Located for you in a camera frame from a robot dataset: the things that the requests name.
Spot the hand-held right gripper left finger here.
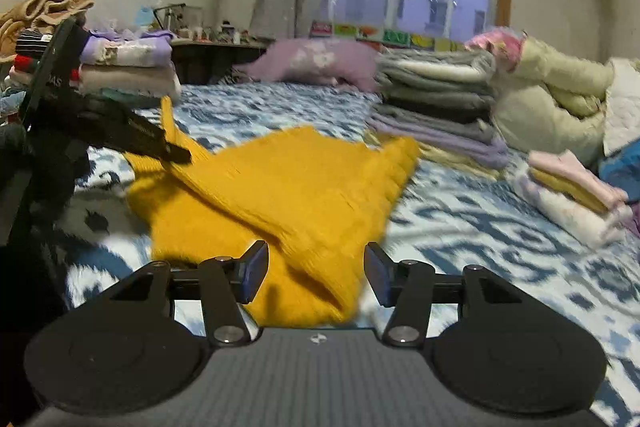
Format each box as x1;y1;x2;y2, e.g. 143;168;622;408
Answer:
102;239;271;348

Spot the black white striped garment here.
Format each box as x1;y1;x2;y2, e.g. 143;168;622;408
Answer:
16;32;57;56

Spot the colourful alphabet foam mat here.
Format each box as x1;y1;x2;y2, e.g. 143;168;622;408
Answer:
310;21;471;52

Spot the cream puffy jacket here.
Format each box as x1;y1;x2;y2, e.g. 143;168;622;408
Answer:
465;29;640;165

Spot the small pink yellow clothes stack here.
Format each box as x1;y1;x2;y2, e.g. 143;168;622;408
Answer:
515;162;633;250

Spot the beige folded garment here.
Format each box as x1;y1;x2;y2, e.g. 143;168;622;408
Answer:
79;64;183;102

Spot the blue patterned bedsheet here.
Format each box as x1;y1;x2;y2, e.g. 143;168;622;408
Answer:
65;82;640;427

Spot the pale yellow folded garment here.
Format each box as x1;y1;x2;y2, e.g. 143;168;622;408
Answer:
530;167;612;214

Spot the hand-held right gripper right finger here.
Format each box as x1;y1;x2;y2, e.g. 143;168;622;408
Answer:
364;242;531;348

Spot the person's left forearm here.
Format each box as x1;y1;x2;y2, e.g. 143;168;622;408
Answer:
0;122;93;408

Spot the red folded garment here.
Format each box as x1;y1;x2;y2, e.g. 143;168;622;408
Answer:
14;56;82;78

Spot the brown fleece blanket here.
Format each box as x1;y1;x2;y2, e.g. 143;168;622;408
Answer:
0;0;96;55

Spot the purple floral pillow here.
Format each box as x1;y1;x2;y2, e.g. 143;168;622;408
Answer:
235;38;383;92

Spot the dark desk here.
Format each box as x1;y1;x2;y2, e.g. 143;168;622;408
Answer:
170;38;277;86

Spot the blue folded blanket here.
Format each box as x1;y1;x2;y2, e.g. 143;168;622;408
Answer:
597;147;640;202

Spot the stack of grey purple clothes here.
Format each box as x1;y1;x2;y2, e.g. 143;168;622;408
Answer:
367;47;511;180

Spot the yellow knit sweater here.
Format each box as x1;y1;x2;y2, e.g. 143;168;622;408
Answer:
122;96;423;328

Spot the pink folded garment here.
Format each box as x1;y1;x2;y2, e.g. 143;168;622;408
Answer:
527;149;628;208

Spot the white quilted blanket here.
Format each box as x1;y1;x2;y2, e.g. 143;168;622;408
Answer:
602;57;640;158

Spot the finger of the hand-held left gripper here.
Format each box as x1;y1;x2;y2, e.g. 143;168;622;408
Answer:
75;96;193;165

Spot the clutter of small desk items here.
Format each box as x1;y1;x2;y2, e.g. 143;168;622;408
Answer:
150;3;262;45

